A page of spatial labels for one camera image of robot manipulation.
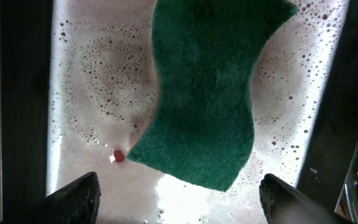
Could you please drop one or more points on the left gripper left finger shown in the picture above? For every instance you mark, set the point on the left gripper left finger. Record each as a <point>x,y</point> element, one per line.
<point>76,203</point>

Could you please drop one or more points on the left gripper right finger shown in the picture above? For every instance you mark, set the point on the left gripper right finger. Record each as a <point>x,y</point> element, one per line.
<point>284,204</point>

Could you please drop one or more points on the green yellow sponge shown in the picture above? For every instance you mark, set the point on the green yellow sponge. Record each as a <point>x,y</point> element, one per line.
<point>205,52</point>

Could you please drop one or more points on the black rectangular soapy tray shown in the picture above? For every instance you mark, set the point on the black rectangular soapy tray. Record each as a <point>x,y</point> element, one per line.
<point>79,88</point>

